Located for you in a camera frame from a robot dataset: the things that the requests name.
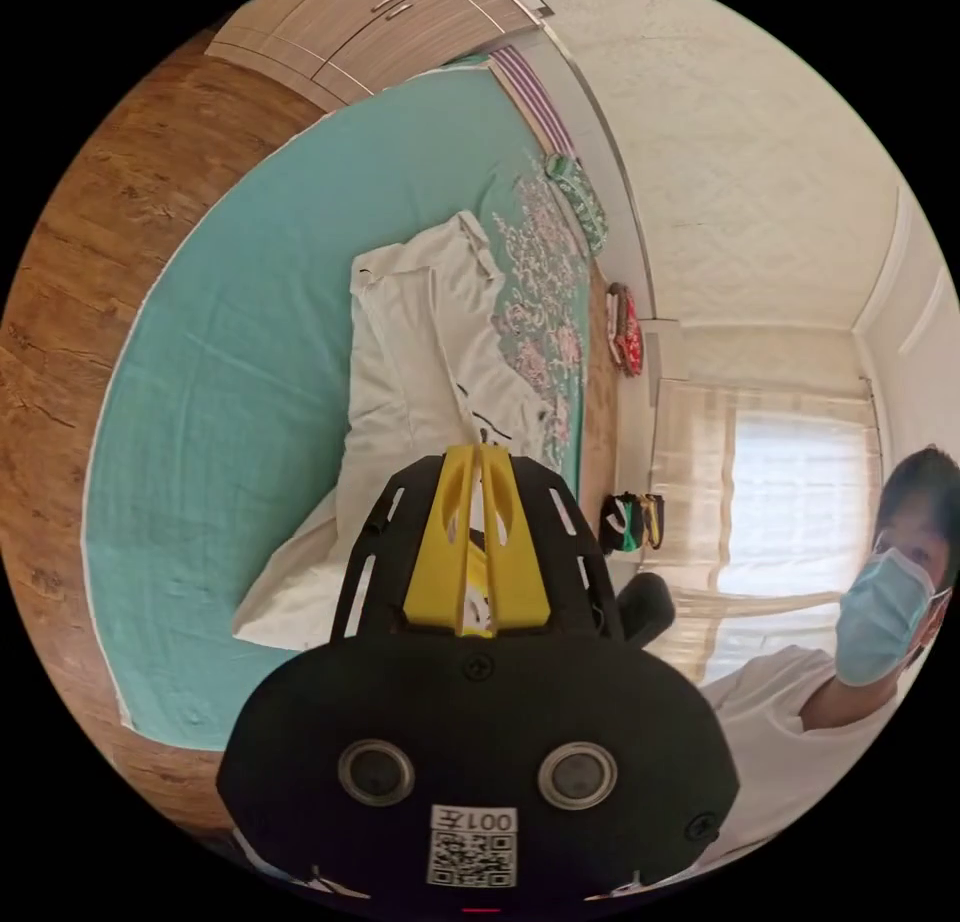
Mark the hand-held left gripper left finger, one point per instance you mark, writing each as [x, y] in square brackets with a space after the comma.
[439, 562]

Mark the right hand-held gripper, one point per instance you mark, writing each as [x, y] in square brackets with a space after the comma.
[649, 607]

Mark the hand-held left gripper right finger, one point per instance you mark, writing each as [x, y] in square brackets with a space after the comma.
[514, 569]

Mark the white t-shirt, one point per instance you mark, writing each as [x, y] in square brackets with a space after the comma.
[420, 337]

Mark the black striped folded cloth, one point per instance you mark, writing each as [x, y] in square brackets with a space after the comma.
[626, 521]

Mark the sheer beige curtain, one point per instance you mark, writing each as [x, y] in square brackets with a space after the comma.
[690, 472]

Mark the window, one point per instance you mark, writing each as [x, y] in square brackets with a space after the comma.
[802, 502]

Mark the person's body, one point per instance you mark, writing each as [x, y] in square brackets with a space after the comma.
[795, 757]

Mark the red patterned folded cloth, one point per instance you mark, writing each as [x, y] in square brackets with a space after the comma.
[626, 329]

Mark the bed with teal floral sheet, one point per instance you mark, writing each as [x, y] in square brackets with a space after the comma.
[225, 337]

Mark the green patterned folded cloth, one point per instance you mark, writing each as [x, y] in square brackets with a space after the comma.
[581, 198]

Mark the purple striped cloth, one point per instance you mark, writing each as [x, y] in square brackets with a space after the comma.
[536, 101]

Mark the wooden cupboard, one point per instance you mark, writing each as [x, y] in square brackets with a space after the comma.
[390, 14]

